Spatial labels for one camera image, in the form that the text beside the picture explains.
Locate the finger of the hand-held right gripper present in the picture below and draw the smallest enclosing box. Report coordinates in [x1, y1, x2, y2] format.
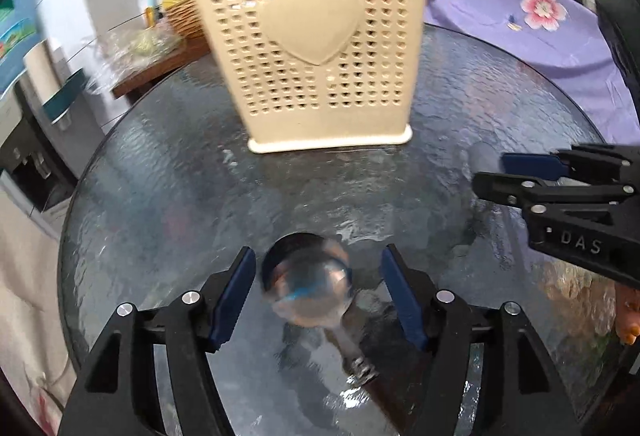
[472, 171, 638, 219]
[501, 142, 640, 189]

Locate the beige floral cloth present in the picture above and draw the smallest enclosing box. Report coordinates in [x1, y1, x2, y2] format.
[0, 188, 76, 434]

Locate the person's right hand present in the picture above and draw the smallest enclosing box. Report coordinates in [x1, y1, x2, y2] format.
[612, 285, 640, 347]

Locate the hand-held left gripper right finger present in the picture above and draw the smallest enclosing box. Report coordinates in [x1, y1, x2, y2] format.
[380, 243, 583, 436]

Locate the beige heart-pattern utensil holder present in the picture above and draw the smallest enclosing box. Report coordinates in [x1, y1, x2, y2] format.
[178, 0, 435, 154]

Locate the white water dispenser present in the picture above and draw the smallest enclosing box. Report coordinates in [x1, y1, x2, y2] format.
[0, 81, 78, 237]

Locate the woven brown basin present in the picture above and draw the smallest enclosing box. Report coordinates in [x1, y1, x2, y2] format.
[164, 0, 207, 42]

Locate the wooden counter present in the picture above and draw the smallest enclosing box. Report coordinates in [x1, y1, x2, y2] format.
[111, 36, 213, 101]

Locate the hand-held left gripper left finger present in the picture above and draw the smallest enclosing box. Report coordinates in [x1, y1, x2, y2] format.
[57, 246, 258, 436]

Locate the metal ladle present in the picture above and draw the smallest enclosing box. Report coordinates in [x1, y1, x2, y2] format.
[261, 232, 403, 434]

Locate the clear plastic bag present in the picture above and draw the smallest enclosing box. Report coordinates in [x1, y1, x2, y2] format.
[82, 23, 188, 92]

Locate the clear plastic spoon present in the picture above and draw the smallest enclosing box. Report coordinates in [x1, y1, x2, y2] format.
[465, 141, 506, 177]

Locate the purple floral cloth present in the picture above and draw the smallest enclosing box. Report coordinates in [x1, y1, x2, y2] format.
[422, 0, 640, 144]

